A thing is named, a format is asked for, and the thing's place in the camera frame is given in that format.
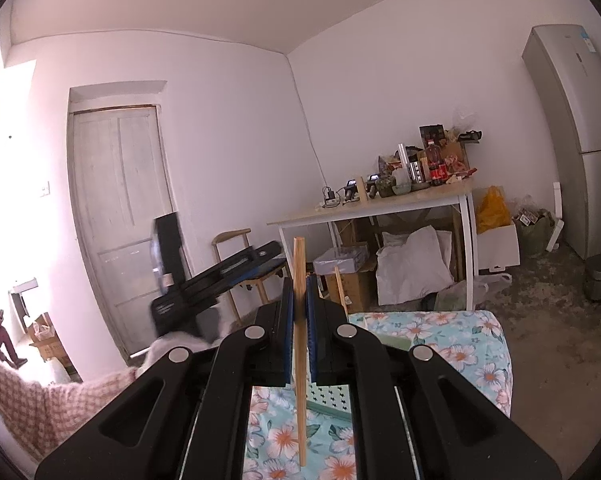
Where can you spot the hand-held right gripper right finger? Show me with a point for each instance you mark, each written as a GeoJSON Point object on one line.
{"type": "Point", "coordinates": [314, 340]}

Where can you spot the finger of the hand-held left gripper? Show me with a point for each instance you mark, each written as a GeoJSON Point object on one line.
{"type": "Point", "coordinates": [230, 265]}
{"type": "Point", "coordinates": [245, 277]}

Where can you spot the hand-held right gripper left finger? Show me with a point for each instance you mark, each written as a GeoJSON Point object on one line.
{"type": "Point", "coordinates": [286, 340]}

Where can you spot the green plastic basket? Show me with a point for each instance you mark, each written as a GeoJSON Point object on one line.
{"type": "Point", "coordinates": [330, 397]}

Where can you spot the person's left forearm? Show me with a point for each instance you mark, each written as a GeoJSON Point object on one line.
{"type": "Point", "coordinates": [40, 405]}

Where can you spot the person's left hand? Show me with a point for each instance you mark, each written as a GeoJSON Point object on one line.
{"type": "Point", "coordinates": [180, 342]}

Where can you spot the wooden chair with dark seat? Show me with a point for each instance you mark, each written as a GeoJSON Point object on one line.
{"type": "Point", "coordinates": [230, 237]}

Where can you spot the white wooden door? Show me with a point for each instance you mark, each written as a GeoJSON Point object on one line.
{"type": "Point", "coordinates": [125, 200]}

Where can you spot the brown cardboard box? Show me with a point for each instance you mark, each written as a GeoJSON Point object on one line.
{"type": "Point", "coordinates": [360, 287]}

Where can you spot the white flat box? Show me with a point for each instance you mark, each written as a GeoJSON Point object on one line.
{"type": "Point", "coordinates": [338, 260]}

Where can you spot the power strip with charger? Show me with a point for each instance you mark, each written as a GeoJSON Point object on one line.
{"type": "Point", "coordinates": [330, 199]}

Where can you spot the white sack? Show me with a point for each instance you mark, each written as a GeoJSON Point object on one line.
{"type": "Point", "coordinates": [413, 265]}

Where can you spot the black handheld device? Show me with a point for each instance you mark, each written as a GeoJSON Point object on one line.
{"type": "Point", "coordinates": [373, 185]}
{"type": "Point", "coordinates": [351, 190]}

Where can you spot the floral tablecloth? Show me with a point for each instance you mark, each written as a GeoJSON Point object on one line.
{"type": "Point", "coordinates": [460, 350]}

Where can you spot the clear plastic bag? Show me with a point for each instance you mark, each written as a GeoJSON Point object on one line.
{"type": "Point", "coordinates": [455, 292]}

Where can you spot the white table with wooden top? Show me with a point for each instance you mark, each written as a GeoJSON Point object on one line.
{"type": "Point", "coordinates": [380, 205]}

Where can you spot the white carton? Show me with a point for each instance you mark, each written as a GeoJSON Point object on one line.
{"type": "Point", "coordinates": [500, 250]}

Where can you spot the cola bottle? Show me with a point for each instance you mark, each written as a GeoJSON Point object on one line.
{"type": "Point", "coordinates": [436, 165]}

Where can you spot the yellow plastic bag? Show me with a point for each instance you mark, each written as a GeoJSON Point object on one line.
{"type": "Point", "coordinates": [493, 210]}

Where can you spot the dark box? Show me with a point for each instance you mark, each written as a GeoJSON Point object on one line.
{"type": "Point", "coordinates": [432, 135]}

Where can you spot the green bag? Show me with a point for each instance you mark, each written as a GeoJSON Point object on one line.
{"type": "Point", "coordinates": [533, 232]}

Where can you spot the white board strip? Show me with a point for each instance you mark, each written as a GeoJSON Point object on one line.
{"type": "Point", "coordinates": [556, 215]}

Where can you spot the grey refrigerator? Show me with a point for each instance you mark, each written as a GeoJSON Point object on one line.
{"type": "Point", "coordinates": [580, 125]}

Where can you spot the white light switch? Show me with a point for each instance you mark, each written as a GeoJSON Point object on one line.
{"type": "Point", "coordinates": [45, 189]}

